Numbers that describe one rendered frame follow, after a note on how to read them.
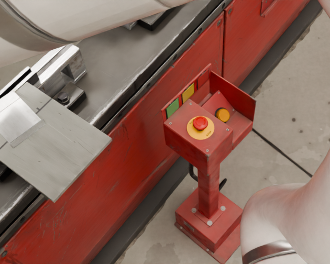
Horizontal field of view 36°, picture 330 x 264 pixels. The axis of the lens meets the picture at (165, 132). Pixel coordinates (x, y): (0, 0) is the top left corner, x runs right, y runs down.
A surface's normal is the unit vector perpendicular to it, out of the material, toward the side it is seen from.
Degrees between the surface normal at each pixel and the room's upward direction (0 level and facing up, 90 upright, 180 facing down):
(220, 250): 0
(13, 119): 0
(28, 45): 110
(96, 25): 117
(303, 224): 84
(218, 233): 1
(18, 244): 90
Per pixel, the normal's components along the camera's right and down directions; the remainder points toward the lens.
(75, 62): 0.79, 0.50
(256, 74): -0.07, -0.52
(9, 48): 0.18, 0.96
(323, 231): -0.90, 0.36
